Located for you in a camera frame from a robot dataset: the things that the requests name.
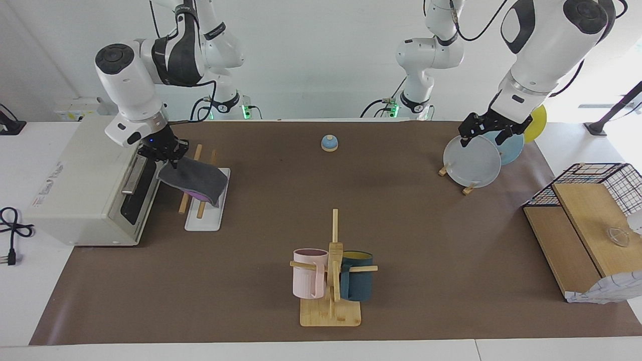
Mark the white wooden-bar towel rack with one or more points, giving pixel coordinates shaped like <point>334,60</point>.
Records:
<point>205,220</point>

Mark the dark teal mug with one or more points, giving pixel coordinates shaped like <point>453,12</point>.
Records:
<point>358,283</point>

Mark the light blue plate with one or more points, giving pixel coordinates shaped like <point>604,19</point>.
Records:
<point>511,150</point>

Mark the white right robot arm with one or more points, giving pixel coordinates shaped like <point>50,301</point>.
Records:
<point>130,85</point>

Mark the purple and grey towel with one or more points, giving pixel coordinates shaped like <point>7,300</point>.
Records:
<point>200,180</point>

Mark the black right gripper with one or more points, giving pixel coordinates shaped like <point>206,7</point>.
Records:
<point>158,143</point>

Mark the white power box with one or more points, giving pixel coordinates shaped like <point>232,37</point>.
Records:
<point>80,108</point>

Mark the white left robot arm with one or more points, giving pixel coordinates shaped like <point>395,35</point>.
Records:
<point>541,50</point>

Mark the black angled stand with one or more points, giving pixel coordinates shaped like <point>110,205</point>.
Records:
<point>614,108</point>

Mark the yellow plate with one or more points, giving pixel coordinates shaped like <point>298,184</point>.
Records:
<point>537,123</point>

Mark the small blue bell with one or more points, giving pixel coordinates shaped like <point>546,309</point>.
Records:
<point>329,144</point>

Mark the black clamp mount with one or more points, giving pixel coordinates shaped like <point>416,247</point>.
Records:
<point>10,128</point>

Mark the wooden mug tree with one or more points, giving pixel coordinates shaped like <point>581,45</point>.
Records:
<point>331,313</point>

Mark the clear glass lid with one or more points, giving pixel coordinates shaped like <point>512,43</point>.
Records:
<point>618,236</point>

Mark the brown table mat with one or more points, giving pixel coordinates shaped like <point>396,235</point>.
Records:
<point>281,225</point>

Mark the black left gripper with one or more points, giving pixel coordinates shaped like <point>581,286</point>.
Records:
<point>506,123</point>

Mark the beige toaster oven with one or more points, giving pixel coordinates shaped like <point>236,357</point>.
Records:
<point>80,185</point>

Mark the pink mug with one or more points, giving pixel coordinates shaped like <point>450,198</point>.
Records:
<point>306,278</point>

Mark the white translucent object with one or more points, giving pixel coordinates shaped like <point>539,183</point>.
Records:
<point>636,223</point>

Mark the wooden shelf boards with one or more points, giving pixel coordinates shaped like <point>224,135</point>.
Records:
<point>587,220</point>

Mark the wooden plate rack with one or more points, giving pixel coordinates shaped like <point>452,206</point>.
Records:
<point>469,189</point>

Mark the grey plate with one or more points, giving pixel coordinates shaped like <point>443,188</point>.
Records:
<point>474,163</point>

